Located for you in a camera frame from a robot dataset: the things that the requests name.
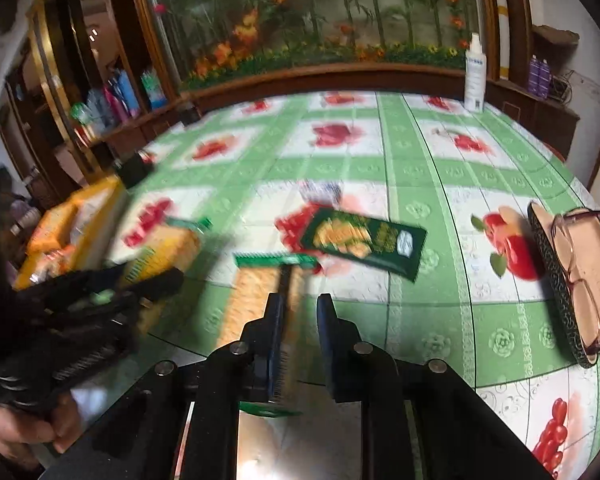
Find yellow Weidan cracker pack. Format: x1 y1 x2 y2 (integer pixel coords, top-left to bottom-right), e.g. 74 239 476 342
119 217 212 333

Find orange biscuit pack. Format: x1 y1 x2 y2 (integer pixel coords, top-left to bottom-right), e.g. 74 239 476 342
27 202 78 255

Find green edged clear cracker pack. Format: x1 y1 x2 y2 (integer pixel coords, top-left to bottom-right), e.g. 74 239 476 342
216 252 320 418

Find patterned glasses case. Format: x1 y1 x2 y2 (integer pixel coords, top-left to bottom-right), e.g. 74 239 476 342
527 202 600 368

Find blue thermos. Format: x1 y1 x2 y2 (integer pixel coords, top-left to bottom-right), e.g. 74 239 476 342
117 70 140 118

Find small black stand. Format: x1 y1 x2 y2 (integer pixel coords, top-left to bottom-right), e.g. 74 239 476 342
176 101 202 126

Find grey thermos jug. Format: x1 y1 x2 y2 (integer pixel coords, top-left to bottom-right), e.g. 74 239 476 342
86 88 118 133

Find person left hand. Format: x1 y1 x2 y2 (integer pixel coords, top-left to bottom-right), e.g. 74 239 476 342
0 392 82 471

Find yellow snack tray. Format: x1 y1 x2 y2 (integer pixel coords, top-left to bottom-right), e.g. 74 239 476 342
14 176 129 290

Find glass flower display cabinet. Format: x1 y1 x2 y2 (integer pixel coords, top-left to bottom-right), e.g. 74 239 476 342
106 0 579 157

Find black round ashtray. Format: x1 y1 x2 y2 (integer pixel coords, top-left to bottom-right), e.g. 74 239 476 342
112 150 155 190

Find dark green cracker packet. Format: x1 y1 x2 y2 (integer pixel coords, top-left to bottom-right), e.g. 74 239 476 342
300 207 427 283

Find green capped water bottle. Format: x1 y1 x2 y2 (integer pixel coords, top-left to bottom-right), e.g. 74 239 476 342
140 68 168 110

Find green fruit pattern tablecloth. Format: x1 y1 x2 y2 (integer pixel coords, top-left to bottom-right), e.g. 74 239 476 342
69 90 600 480

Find white spray bottle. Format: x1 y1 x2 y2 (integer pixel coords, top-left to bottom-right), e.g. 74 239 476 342
464 32 486 113

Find eyeglasses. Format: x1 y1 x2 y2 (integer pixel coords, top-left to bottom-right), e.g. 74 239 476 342
550 208 600 356

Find purple bottles pair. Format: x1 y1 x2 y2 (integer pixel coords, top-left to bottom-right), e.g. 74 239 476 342
527 55 552 100

